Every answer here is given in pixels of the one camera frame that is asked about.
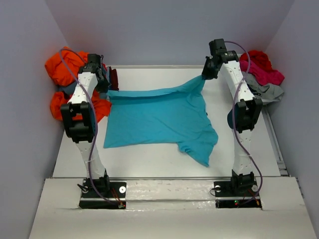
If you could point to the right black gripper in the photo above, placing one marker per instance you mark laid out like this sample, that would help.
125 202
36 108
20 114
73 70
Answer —
207 74

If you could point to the red t shirt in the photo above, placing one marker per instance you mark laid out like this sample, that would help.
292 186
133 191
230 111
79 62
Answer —
259 58

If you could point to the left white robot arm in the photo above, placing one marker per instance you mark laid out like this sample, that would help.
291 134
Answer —
80 122

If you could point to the magenta t shirt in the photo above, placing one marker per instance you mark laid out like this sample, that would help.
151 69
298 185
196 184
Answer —
265 74

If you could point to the dark red folded shirt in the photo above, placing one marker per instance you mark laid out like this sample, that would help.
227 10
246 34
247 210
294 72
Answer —
113 79

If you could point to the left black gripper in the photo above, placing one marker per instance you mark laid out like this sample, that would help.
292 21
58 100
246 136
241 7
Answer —
103 88

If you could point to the orange t shirt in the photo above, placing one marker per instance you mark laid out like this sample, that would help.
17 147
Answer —
59 68

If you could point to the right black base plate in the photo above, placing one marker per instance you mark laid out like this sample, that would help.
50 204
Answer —
226 198

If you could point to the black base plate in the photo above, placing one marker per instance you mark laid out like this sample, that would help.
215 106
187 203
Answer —
114 199
226 198

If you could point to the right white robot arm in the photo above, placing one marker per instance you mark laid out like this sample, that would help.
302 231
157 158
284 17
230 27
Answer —
241 119

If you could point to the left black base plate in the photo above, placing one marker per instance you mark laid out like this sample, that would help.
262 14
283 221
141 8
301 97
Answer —
114 199

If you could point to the teal t shirt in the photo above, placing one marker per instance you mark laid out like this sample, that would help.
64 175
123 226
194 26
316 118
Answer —
170 115

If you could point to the grey t shirt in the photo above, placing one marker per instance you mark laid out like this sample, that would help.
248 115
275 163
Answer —
268 93

